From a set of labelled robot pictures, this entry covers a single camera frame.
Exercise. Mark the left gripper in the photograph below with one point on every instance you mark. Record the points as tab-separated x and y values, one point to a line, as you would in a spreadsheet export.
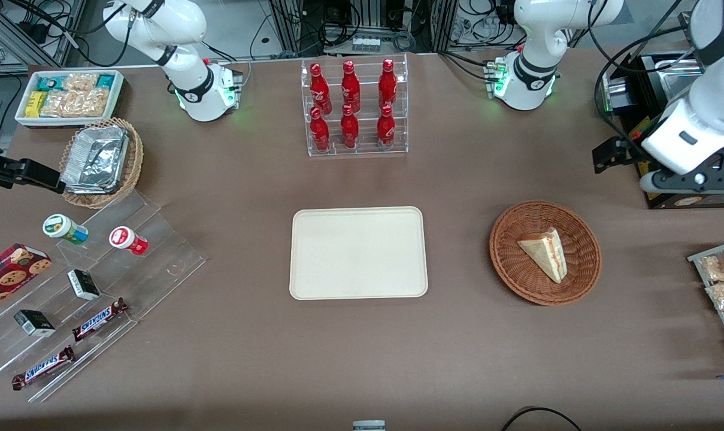
627	150

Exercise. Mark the triangular sandwich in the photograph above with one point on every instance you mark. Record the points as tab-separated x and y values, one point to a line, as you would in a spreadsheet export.
546	254

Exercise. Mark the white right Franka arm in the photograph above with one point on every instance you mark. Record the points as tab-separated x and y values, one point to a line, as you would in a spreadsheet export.
188	90

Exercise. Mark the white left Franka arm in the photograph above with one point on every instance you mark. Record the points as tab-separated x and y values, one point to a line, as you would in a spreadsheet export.
535	66

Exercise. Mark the aluminium foil tray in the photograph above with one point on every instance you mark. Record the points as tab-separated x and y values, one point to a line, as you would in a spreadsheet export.
95	158

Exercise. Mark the light tan wicker basket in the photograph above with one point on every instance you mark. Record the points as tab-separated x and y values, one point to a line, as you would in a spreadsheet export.
133	161

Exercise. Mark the brown round wicker basket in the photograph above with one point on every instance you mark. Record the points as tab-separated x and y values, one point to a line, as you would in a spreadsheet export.
511	263

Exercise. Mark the beige plastic tray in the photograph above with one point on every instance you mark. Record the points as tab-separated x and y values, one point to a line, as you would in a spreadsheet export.
356	254

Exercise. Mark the green lidded snack cup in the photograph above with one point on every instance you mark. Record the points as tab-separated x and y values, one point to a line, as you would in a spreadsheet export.
62	227

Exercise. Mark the white rectangular snack bin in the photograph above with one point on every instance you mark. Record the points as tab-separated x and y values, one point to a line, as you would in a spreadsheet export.
68	121

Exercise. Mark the black display case appliance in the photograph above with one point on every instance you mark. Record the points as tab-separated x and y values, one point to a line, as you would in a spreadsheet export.
667	202

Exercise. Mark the yellow snack pack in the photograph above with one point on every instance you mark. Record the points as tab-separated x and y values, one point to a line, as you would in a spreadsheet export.
36	104

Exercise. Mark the clear bag of crackers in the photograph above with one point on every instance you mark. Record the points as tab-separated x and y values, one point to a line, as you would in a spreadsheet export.
77	103
80	81

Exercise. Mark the teal snack pack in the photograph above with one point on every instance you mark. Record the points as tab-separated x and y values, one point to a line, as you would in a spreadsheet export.
106	81
50	82

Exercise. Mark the red cookie box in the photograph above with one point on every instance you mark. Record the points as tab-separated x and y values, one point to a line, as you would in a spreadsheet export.
8	275

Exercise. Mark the red lidded snack cup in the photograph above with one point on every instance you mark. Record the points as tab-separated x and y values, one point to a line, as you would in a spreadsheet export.
125	239

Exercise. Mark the small black box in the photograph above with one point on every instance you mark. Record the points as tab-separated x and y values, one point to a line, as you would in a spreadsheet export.
84	285
35	323

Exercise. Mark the clear acrylic stepped display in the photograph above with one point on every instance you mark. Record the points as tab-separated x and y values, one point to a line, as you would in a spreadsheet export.
158	269

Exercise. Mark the Snickers chocolate bar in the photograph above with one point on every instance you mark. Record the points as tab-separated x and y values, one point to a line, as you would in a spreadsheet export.
98	320
43	368

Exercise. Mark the red cola bottle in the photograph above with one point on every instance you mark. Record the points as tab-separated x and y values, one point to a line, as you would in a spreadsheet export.
320	90
320	134
350	90
387	87
386	130
350	131

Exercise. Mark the clear acrylic bottle rack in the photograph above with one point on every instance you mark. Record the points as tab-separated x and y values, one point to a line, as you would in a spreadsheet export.
367	149

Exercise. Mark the white power strip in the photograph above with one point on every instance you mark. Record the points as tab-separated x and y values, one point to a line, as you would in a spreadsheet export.
366	44

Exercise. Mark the small grey object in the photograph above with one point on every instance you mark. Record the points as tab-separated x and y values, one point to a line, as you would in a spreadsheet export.
369	426

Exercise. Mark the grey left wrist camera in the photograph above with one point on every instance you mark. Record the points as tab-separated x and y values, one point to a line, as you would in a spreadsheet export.
697	181

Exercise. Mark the aluminium side frame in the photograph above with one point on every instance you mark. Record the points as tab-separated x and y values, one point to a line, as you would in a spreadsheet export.
68	30

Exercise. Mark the aluminium equipment rack frame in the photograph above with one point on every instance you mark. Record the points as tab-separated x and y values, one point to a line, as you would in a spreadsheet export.
290	24

